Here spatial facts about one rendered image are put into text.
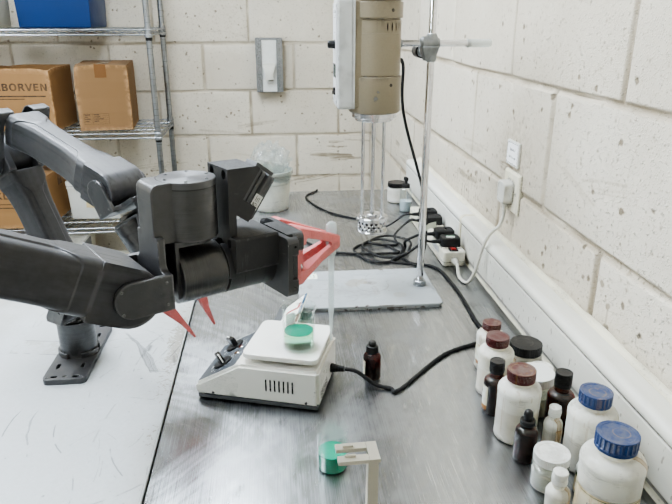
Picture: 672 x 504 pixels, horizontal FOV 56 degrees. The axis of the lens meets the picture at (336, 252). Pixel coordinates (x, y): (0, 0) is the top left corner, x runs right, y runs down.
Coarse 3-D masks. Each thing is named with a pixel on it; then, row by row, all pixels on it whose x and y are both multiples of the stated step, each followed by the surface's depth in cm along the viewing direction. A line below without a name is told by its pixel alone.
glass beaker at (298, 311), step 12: (288, 300) 98; (300, 300) 98; (288, 312) 94; (300, 312) 99; (312, 312) 95; (288, 324) 95; (300, 324) 94; (312, 324) 96; (288, 336) 96; (300, 336) 95; (312, 336) 96; (288, 348) 96; (300, 348) 96; (312, 348) 97
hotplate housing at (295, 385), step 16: (240, 368) 97; (256, 368) 96; (272, 368) 96; (288, 368) 96; (304, 368) 96; (320, 368) 96; (336, 368) 103; (208, 384) 99; (224, 384) 98; (240, 384) 98; (256, 384) 97; (272, 384) 96; (288, 384) 96; (304, 384) 95; (320, 384) 96; (240, 400) 99; (256, 400) 98; (272, 400) 97; (288, 400) 97; (304, 400) 96; (320, 400) 97
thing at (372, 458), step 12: (336, 444) 70; (348, 444) 69; (360, 444) 70; (372, 444) 70; (348, 456) 68; (360, 456) 68; (372, 456) 68; (372, 468) 69; (372, 480) 70; (372, 492) 70
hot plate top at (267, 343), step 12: (264, 324) 105; (276, 324) 105; (264, 336) 101; (276, 336) 101; (324, 336) 101; (252, 348) 98; (264, 348) 98; (276, 348) 98; (324, 348) 99; (264, 360) 96; (276, 360) 95; (288, 360) 95; (300, 360) 95; (312, 360) 94
